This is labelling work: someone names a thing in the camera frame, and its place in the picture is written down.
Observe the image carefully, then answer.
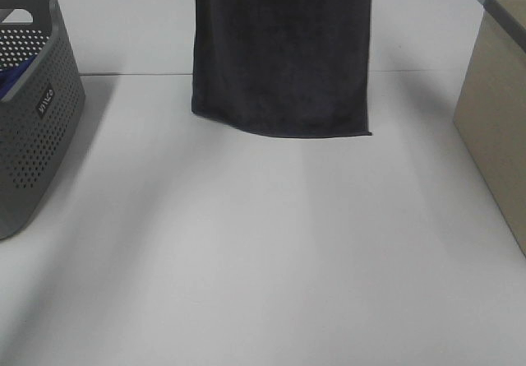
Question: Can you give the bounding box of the dark grey towel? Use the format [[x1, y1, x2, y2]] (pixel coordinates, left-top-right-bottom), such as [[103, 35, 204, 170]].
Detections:
[[191, 0, 371, 138]]

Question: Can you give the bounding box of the grey perforated plastic basket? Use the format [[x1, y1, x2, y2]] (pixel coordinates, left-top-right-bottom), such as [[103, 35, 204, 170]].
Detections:
[[1, 0, 85, 239]]

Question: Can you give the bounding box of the beige fabric storage bin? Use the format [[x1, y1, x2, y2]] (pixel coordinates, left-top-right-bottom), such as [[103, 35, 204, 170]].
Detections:
[[454, 0, 525, 249]]

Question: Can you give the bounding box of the blue cloth in basket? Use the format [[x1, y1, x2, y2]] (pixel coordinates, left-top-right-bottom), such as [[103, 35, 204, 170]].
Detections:
[[0, 56, 35, 99]]

